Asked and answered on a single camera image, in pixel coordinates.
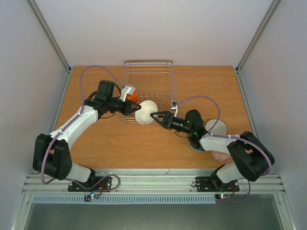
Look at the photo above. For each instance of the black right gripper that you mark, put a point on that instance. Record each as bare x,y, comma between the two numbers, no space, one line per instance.
168,121

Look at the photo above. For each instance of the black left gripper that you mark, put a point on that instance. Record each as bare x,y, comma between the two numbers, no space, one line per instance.
128,109

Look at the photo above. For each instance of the orange bowl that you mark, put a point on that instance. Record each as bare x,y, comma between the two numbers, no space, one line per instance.
133,97

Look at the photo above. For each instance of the chrome wire dish rack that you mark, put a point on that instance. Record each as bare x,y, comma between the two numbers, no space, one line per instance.
153,79

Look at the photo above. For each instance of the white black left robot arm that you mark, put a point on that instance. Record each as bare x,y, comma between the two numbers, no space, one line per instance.
52,155

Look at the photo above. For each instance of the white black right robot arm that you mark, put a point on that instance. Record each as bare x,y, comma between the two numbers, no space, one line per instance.
251,159

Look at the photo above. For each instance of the pale green bowl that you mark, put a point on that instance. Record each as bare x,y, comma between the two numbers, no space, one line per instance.
196,147

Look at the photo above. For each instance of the white bowl dark exterior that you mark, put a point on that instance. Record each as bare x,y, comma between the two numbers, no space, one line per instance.
219,129

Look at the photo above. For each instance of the red patterned bowl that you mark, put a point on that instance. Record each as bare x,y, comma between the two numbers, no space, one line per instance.
221,157

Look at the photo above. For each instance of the right small circuit board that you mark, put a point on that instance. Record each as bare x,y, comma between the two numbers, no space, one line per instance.
223,196

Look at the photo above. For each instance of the small circuit board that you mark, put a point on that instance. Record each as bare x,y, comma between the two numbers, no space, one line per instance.
91,197
223,196

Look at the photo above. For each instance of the left small circuit board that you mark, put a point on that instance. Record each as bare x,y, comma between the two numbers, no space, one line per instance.
91,197

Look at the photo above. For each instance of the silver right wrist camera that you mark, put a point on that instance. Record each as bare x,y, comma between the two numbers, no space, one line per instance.
174,108

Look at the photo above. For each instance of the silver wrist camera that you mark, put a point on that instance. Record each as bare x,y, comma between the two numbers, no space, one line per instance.
126,90
174,108

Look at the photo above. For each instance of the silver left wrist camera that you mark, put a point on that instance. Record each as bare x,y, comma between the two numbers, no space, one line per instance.
126,90

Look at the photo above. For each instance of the aluminium extrusion rail base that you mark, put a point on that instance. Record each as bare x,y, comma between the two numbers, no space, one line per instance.
156,181

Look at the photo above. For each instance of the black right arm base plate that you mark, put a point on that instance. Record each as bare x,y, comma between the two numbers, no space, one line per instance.
209,184

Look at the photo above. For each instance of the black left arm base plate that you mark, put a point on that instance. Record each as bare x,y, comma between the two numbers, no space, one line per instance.
105,183

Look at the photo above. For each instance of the left aluminium frame post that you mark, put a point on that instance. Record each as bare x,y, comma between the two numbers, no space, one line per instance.
39,16

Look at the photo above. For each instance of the aluminium frame post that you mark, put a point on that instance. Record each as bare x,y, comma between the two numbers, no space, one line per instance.
258,33
39,16

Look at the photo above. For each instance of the grey slotted cable duct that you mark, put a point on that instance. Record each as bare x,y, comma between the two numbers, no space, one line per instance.
117,199

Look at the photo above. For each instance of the right aluminium frame post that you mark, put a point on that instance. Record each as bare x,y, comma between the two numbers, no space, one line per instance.
258,33

